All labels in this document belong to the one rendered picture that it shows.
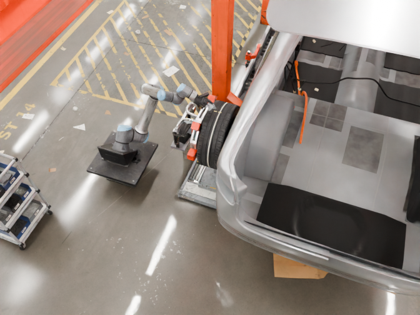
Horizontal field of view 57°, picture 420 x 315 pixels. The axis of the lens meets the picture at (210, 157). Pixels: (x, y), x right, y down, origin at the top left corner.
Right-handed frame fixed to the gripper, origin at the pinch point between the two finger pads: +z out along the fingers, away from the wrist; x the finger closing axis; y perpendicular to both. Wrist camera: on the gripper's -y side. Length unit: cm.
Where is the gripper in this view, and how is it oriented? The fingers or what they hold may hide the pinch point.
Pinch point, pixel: (215, 107)
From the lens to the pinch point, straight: 347.5
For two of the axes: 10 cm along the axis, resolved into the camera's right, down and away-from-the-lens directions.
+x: 4.1, -3.3, -8.5
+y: -3.5, 8.0, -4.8
